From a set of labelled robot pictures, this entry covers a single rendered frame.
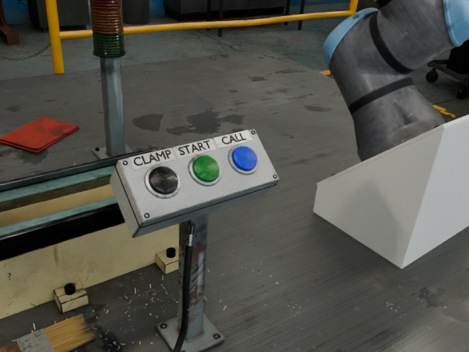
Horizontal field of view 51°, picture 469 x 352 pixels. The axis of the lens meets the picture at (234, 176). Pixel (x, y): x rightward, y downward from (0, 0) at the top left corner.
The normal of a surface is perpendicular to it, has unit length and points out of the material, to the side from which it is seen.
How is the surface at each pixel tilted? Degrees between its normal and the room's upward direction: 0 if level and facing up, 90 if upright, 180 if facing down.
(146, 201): 37
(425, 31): 103
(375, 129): 69
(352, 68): 84
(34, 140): 2
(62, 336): 1
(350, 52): 77
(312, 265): 0
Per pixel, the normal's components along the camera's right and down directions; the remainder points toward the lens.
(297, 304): 0.07, -0.87
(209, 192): 0.40, -0.42
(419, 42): -0.36, 0.70
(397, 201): -0.78, 0.26
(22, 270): 0.57, 0.44
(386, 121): -0.54, -0.20
